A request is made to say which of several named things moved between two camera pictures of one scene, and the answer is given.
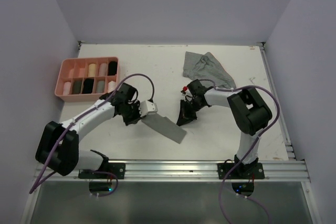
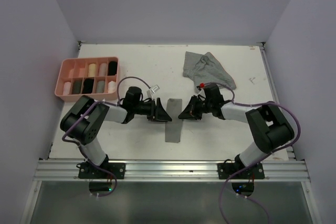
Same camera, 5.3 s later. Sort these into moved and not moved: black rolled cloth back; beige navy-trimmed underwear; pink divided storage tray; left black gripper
Moved: left black gripper
Not moved: beige navy-trimmed underwear; black rolled cloth back; pink divided storage tray
